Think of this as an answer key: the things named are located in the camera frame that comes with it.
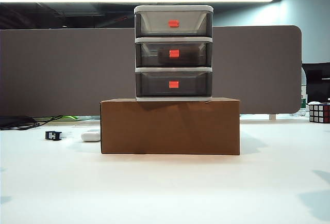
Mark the pack of brown napkins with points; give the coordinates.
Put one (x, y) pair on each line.
(189, 56)

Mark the brown cardboard box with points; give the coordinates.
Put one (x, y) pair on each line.
(167, 128)

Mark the white earbuds case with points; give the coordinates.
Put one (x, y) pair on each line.
(90, 136)

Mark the grey desk partition panel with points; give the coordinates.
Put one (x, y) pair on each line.
(64, 74)

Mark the white partition foot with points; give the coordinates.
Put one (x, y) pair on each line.
(272, 117)

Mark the small black plastic clip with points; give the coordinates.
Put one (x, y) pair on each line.
(48, 135)

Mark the clear bottle with green label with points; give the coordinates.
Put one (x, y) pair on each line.
(304, 102)

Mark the black office chair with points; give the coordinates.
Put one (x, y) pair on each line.
(317, 84)

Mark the black rubiks cube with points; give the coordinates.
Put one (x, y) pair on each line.
(319, 113)

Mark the white plastic drawer cabinet frame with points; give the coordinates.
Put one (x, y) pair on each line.
(175, 8)

